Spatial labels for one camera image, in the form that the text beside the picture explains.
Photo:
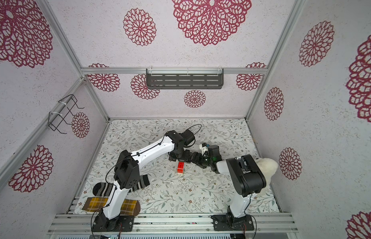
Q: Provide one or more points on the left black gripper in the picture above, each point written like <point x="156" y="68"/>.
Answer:
<point x="187" y="159"/>

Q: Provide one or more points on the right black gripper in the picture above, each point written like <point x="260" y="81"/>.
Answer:
<point x="198" y="158"/>

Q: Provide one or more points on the red lego brick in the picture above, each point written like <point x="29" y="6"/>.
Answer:
<point x="180" y="168"/>

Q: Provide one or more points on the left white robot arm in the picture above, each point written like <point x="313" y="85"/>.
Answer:
<point x="127" y="169"/>

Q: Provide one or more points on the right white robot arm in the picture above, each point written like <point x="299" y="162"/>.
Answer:
<point x="245" y="174"/>

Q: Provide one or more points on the white plush toy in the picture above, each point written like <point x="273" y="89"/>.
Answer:
<point x="268" y="167"/>

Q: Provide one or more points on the yellow plaid sock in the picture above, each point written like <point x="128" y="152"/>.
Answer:
<point x="128" y="208"/>

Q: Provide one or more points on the black white striped sock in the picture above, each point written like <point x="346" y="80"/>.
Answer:
<point x="103" y="189"/>

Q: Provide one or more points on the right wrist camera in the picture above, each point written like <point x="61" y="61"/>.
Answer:
<point x="204" y="148"/>

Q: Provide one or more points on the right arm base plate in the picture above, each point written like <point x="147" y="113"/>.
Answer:
<point x="229" y="223"/>

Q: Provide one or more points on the grey wall shelf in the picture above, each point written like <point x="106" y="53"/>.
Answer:
<point x="184" y="80"/>

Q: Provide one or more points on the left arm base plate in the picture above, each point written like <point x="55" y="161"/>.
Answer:
<point x="113" y="223"/>

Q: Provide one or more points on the black wire wall rack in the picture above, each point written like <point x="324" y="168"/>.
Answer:
<point x="55" y="119"/>

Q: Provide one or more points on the aluminium front rail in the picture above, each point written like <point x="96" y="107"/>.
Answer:
<point x="81" y="224"/>

